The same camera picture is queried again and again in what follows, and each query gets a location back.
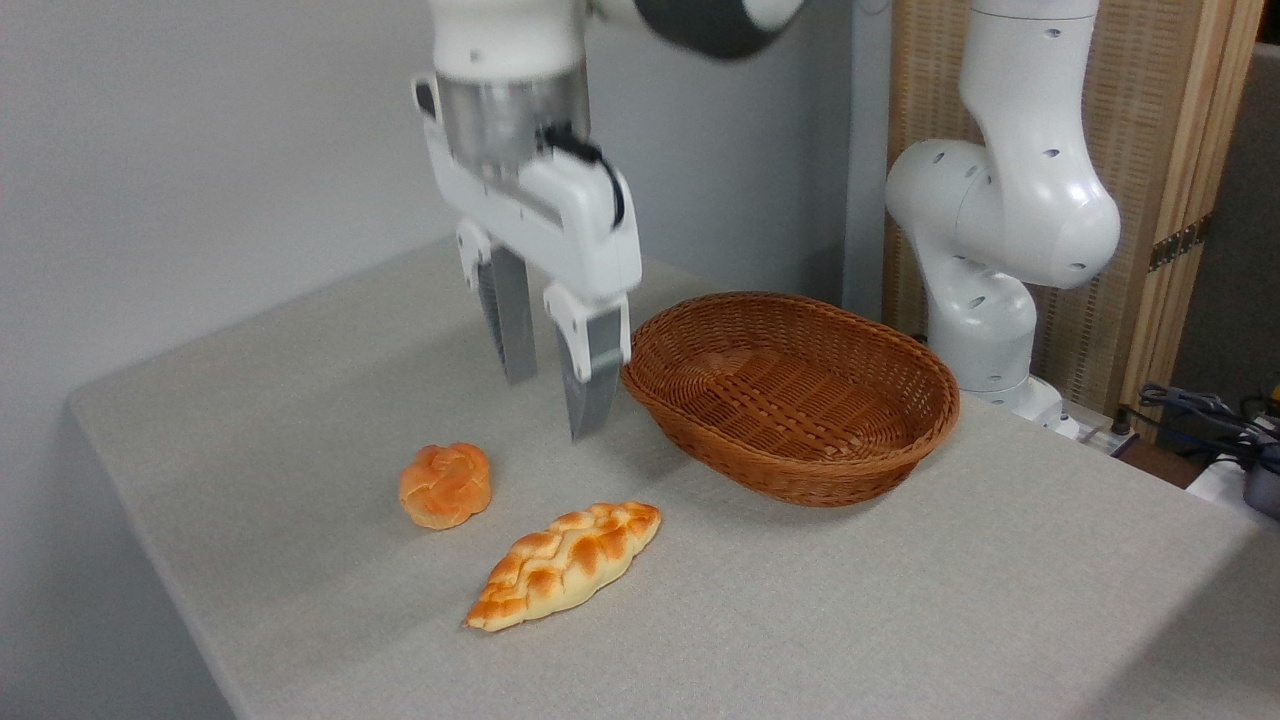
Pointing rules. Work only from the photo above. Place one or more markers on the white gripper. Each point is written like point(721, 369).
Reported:
point(580, 235)

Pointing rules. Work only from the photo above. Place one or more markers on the long braided bread loaf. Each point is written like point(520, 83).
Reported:
point(565, 565)

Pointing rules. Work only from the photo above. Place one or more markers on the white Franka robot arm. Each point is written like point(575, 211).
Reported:
point(1020, 210)

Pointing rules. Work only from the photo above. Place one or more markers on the round orange bread roll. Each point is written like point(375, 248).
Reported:
point(445, 487)

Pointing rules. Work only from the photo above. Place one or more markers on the brown wicker basket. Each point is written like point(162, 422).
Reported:
point(790, 400)

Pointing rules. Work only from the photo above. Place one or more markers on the grey tablecloth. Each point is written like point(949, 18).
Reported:
point(800, 620)

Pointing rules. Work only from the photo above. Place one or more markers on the metal screen hinge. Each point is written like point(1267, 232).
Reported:
point(1180, 243)

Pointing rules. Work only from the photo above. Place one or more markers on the dark grey partition panel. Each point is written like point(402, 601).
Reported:
point(1235, 250)

